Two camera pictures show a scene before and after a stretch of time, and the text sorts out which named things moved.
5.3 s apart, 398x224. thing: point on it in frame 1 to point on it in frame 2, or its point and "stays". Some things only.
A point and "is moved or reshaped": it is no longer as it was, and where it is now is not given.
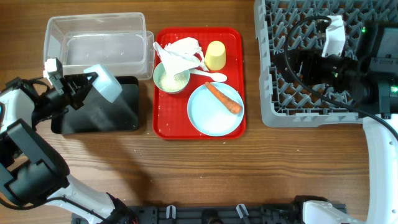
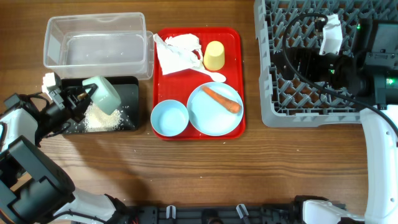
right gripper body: [333, 71] stays
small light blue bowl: [106, 84] to [169, 117]
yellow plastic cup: [216, 55] stays
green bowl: [170, 83] to [106, 99]
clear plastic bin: [119, 41] stays
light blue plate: [208, 116] stays
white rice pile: [178, 81] to [96, 120]
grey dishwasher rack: [285, 26] stays
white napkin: [181, 55] is moved or reshaped
